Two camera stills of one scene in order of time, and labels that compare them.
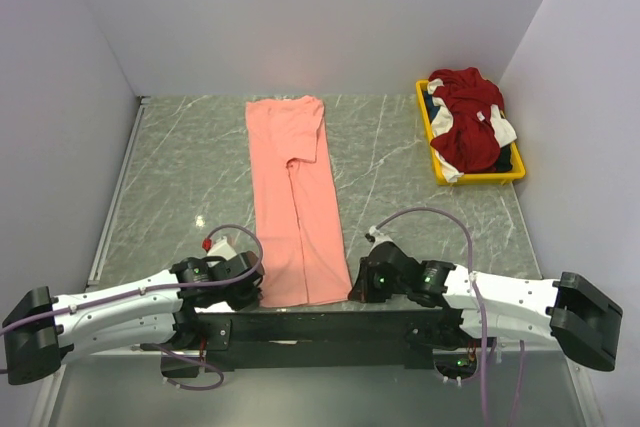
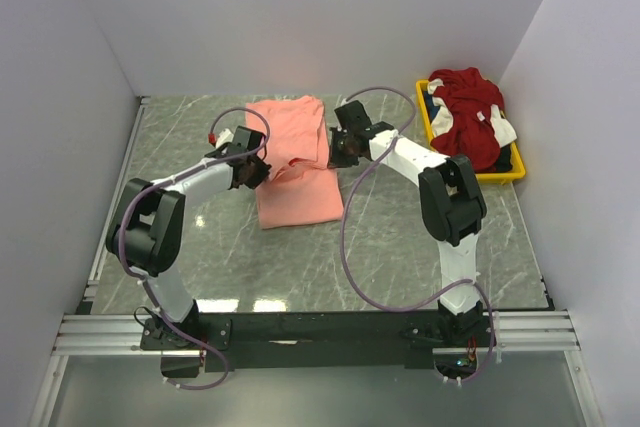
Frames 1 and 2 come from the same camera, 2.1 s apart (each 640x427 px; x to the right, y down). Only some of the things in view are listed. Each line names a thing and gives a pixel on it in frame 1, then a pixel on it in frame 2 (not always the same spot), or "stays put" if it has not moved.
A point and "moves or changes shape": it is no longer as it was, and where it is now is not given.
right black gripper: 362,287 to 340,148
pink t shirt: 300,241 moves or changes shape
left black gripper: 245,292 to 255,172
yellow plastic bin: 515,173 stays put
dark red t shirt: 471,142 stays put
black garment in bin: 504,162 stays put
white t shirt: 443,122 stays put
